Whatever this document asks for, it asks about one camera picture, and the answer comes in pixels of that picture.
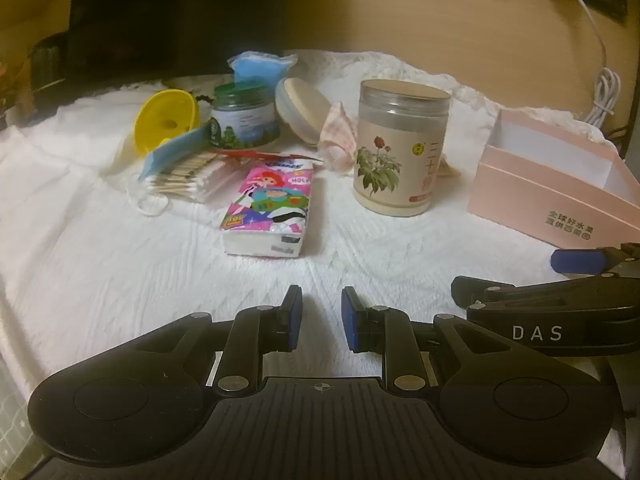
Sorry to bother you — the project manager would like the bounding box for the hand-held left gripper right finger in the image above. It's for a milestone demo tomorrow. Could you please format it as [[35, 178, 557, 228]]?
[[341, 287, 501, 395]]

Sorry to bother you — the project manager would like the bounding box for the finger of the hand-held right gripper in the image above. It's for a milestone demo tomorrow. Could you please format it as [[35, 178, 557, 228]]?
[[451, 275, 640, 311], [550, 242, 640, 277]]

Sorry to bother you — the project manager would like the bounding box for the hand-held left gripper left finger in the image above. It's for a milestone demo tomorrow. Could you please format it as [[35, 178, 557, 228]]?
[[144, 285, 304, 396]]

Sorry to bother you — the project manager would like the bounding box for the pink cardboard box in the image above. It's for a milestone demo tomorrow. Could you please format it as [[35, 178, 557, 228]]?
[[467, 109, 640, 261]]

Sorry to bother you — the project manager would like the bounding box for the cartoon print tissue pack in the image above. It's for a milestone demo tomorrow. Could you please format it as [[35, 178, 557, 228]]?
[[220, 157, 321, 258]]

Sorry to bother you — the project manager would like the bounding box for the cotton swab pack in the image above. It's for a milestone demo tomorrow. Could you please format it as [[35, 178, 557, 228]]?
[[149, 147, 263, 206]]

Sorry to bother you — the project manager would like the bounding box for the blue face mask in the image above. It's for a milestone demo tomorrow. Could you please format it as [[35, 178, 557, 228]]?
[[127, 125, 212, 217]]

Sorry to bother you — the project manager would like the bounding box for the flower label jar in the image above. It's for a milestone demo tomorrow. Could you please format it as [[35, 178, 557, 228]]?
[[352, 79, 451, 218]]

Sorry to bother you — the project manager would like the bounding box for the pink checked cloth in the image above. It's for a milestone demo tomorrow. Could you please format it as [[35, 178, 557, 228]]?
[[319, 101, 359, 172]]

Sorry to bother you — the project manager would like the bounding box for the white textured cloth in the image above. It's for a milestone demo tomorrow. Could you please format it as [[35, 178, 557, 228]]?
[[0, 50, 640, 411]]

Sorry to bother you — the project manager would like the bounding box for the green lid jar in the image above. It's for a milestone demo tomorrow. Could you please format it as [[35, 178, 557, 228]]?
[[209, 82, 282, 150]]

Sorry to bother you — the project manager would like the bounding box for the round case with wooden lid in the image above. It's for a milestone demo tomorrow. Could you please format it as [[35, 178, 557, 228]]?
[[275, 77, 334, 147]]

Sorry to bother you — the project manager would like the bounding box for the yellow plastic funnel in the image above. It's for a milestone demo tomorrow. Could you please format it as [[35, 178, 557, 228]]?
[[122, 89, 201, 158]]

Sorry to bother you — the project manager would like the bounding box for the blue pack in clear wrap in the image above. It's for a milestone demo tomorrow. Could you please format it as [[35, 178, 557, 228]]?
[[227, 51, 299, 97]]

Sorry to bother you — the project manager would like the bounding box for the large black object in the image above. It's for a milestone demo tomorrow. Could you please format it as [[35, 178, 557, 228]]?
[[65, 0, 292, 87]]

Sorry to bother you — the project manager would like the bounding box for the white cable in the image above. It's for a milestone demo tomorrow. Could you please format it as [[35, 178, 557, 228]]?
[[569, 0, 624, 127]]

